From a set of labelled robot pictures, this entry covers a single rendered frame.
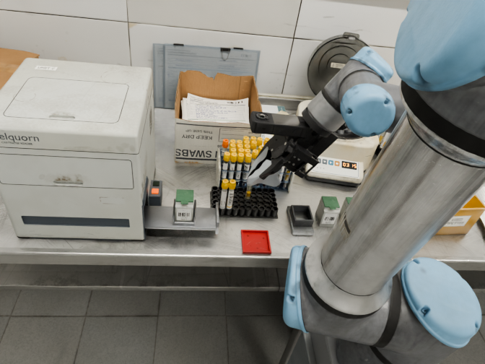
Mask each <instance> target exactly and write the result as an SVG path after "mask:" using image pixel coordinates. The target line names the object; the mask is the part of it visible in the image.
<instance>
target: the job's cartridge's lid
mask: <svg viewBox="0 0 485 364"><path fill-rule="evenodd" d="M193 191H194V190H185V189H177V191H176V200H175V201H176V202H181V204H188V203H189V202H193Z"/></svg>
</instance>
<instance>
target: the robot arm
mask: <svg viewBox="0 0 485 364"><path fill-rule="evenodd" d="M406 10H407V12H408V13H407V15H406V18H405V19H404V21H402V23H401V26H400V28H399V31H398V35H397V38H396V45H395V50H394V66H395V69H396V73H397V75H398V76H399V77H400V78H401V82H400V85H399V86H398V85H394V84H388V83H387V81H388V80H389V79H390V78H391V77H392V76H393V73H394V72H393V69H392V68H391V66H390V65H389V64H388V63H387V62H386V61H385V60H384V59H383V58H382V57H381V56H380V55H379V54H378V53H377V52H376V51H374V50H373V49H372V48H370V47H363V48H362V49H361V50H360V51H359V52H358V53H357V54H356V55H355V56H354V57H351V58H350V59H349V61H348V62H347V64H346V65H345V66H344V67H343V68H342V69H341V70H340V71H339V72H338V73H337V74H336V75H335V76H334V77H333V79H332V80H331V81H330V82H329V83H328V84H327V85H326V86H325V87H324V88H323V89H322V90H321V91H320V92H319V93H318V94H317V95H316V96H315V97H314V98H313V99H312V100H311V101H310V103H309V104H308V105H307V107H306V108H305V109H304V110H303V112H302V116H292V115H285V114H278V113H265V112H258V111H252V112H251V114H250V120H249V123H250V130H251V131H252V132H253V133H257V134H272V135H273V136H272V137H271V138H270V139H269V140H268V141H267V143H265V145H264V146H263V148H262V150H261V151H260V152H259V154H258V156H257V158H256V160H255V162H254V163H253V165H252V167H251V169H250V172H249V174H248V178H247V185H248V186H254V185H256V184H257V183H262V184H266V185H268V186H278V185H279V184H280V183H281V181H280V179H279V177H278V174H279V173H280V172H281V171H282V166H285V167H287V169H288V170H290V171H292V172H293V173H294V174H295V175H296V176H299V177H300V178H303V177H305V176H306V175H307V174H308V173H309V172H310V171H311V170H312V169H313V168H314V167H315V166H316V165H317V164H318V163H319V160H318V157H319V156H320V155H321V154H322V153H323V152H324V151H325V150H326V149H327V148H329V147H330V146H331V145H332V144H333V143H334V142H335V141H336V140H337V139H338V136H337V134H335V131H336V130H337V129H339V128H340V127H341V126H342V125H343V124H344V123H345V122H346V125H347V126H348V128H349V129H350V130H351V131H352V132H353V133H355V134H356V135H358V136H361V137H373V136H377V135H380V134H382V133H383V132H388V133H391V135H390V136H389V138H388V140H387V142H386V143H385V145H384V146H383V148H382V149H381V151H380V153H379V155H378V156H377V158H376V160H375V161H374V163H373V164H372V167H371V168H370V170H369V171H368V173H367V175H366V176H365V178H364V180H363V181H362V183H361V185H360V186H359V188H358V189H357V192H356V193H355V195H354V196H353V198H352V200H351V201H350V203H349V205H348V206H347V208H346V209H345V211H344V213H343V214H342V216H341V218H340V220H339V221H338V223H337V225H336V226H335V228H334V229H333V232H332V233H326V234H325V235H322V236H320V237H319V238H317V239H316V240H314V241H313V243H312V244H311V245H310V247H309V248H308V247H307V246H305V245H302V246H293V247H292V250H291V252H290V256H289V264H288V270H287V279H286V285H285V292H284V306H283V319H284V322H285V324H286V325H287V326H289V327H292V328H295V329H299V330H302V331H303V332H304V333H308V332H311V333H315V334H321V335H324V336H328V337H334V338H337V344H336V353H337V358H338V363H339V364H439V363H440V362H442V361H443V360H444V359H445V358H446V357H448V356H449V355H451V354H452V353H453V352H454V351H456V350H457V349H458V348H461V347H464V346H465V345H467V344H468V342H469V340H470V338H471V337H472V336H473V335H474V334H475V333H476V332H477V331H478V330H479V328H480V325H481V307H480V305H479V301H478V299H477V297H476V295H475V293H474V291H473V290H472V289H471V287H470V285H469V284H468V283H467V282H466V281H465V280H464V279H463V278H462V277H461V276H460V275H459V274H458V273H457V272H456V271H455V270H454V269H452V268H451V267H449V266H448V265H446V264H444V263H442V262H441V261H438V260H436V259H431V258H427V257H419V258H415V259H413V260H412V261H409V260H410V259H411V258H412V257H413V256H414V255H415V254H416V253H417V252H418V251H419V250H420V249H421V248H422V247H423V246H424V245H425V244H426V243H427V242H428V241H429V240H430V239H431V238H432V237H433V236H434V235H435V234H436V233H437V232H438V231H439V230H440V229H441V228H442V227H443V226H444V225H445V224H446V223H447V222H448V221H449V220H450V219H451V218H452V217H453V216H454V215H455V214H456V213H457V212H458V211H459V210H460V209H461V208H462V207H463V206H464V205H465V204H466V203H467V202H468V201H469V200H470V199H471V198H472V197H473V196H474V195H475V194H476V193H477V192H478V191H479V190H480V189H481V188H482V187H483V186H484V185H485V0H410V2H409V4H408V6H407V9H406ZM308 163H309V164H311V165H312V167H311V168H310V169H309V170H308V171H307V172H306V173H302V172H301V171H303V170H304V169H305V165H306V164H308ZM300 170H301V171H300ZM402 267H403V268H402Z"/></svg>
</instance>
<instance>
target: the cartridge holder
mask: <svg viewBox="0 0 485 364"><path fill-rule="evenodd" d="M287 214H288V217H289V223H290V226H291V230H292V235H314V230H313V223H314V219H313V215H312V212H311V209H310V205H291V206H287Z"/></svg>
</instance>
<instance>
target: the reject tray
mask: <svg viewBox="0 0 485 364"><path fill-rule="evenodd" d="M241 240H242V253H243V254H271V244H270V239H269V234H268V230H241Z"/></svg>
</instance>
